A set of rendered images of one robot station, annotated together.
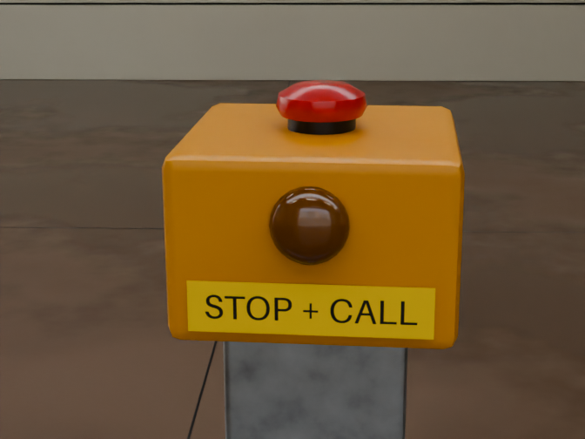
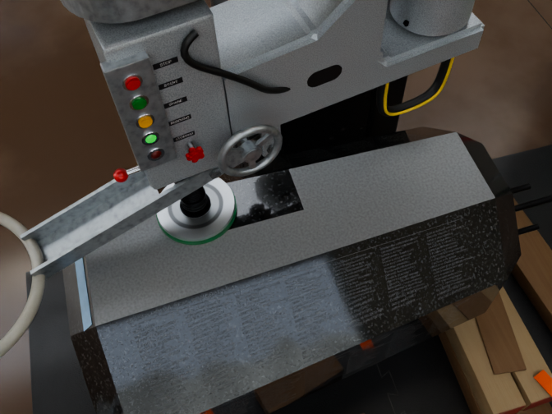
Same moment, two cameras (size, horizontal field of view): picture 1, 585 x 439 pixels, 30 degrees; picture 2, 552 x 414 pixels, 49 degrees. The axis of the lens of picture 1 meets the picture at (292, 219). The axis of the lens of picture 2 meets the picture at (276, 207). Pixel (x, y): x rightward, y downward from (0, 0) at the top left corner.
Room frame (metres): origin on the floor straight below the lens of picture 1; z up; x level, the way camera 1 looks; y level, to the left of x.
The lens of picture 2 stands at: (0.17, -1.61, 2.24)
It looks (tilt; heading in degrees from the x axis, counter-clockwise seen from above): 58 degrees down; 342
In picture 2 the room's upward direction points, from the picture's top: 4 degrees counter-clockwise
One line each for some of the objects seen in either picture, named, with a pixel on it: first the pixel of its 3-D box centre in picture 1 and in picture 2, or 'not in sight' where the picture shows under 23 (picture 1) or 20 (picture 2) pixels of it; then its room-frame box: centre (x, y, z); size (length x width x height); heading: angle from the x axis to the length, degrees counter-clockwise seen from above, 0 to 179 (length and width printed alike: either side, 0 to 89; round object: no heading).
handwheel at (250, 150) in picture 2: not in sight; (243, 140); (0.99, -1.80, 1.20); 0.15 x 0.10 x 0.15; 95
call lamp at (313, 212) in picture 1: (309, 226); not in sight; (0.41, -0.01, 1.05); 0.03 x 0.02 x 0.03; 84
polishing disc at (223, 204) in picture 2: not in sight; (195, 205); (1.10, -1.68, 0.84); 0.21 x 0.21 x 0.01
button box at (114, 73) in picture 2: not in sight; (142, 115); (0.98, -1.61, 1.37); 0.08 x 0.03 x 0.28; 95
